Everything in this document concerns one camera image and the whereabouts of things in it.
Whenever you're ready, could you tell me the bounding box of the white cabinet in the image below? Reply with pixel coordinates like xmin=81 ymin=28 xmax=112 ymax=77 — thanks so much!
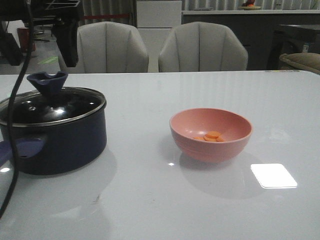
xmin=136 ymin=0 xmax=182 ymax=73

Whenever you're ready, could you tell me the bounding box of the black cable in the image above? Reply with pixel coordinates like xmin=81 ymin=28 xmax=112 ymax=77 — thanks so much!
xmin=0 ymin=0 xmax=34 ymax=218

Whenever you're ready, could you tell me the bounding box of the right grey chair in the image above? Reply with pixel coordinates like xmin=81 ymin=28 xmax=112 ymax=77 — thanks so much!
xmin=158 ymin=21 xmax=249 ymax=73

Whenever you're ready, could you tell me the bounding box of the grey chair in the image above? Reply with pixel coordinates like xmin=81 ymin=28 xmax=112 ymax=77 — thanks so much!
xmin=158 ymin=21 xmax=249 ymax=73
xmin=58 ymin=21 xmax=149 ymax=74

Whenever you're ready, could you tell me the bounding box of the left grey chair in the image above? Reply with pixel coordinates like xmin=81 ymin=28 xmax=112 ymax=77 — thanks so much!
xmin=58 ymin=21 xmax=149 ymax=74

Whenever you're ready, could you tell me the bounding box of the red barrier belt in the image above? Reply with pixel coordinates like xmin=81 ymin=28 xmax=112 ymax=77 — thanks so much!
xmin=83 ymin=13 xmax=130 ymax=20

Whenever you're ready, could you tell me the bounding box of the dark kitchen counter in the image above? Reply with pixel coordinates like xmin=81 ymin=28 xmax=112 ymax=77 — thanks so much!
xmin=182 ymin=9 xmax=320 ymax=70

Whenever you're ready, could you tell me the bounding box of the pink bowl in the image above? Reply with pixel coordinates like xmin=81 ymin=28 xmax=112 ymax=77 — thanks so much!
xmin=169 ymin=108 xmax=253 ymax=163

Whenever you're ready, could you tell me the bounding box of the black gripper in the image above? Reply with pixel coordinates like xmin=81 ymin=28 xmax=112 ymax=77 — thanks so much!
xmin=0 ymin=0 xmax=84 ymax=67

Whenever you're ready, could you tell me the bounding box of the red bin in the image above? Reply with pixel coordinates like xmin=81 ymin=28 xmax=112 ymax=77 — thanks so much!
xmin=17 ymin=27 xmax=36 ymax=53

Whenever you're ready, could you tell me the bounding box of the fruit plate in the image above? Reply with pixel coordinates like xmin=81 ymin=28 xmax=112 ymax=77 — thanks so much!
xmin=238 ymin=0 xmax=262 ymax=11

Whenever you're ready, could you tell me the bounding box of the dark side table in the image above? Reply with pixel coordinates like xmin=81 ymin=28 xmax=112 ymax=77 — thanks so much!
xmin=266 ymin=24 xmax=320 ymax=70

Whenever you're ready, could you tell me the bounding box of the glass lid blue knob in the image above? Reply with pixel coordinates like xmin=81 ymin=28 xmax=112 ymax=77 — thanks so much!
xmin=0 ymin=71 xmax=106 ymax=127

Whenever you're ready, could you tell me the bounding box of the dark blue pot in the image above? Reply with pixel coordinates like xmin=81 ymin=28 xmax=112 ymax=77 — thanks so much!
xmin=0 ymin=86 xmax=108 ymax=176

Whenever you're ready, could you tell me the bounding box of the tan cushion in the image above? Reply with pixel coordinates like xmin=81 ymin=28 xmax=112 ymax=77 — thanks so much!
xmin=279 ymin=52 xmax=320 ymax=75

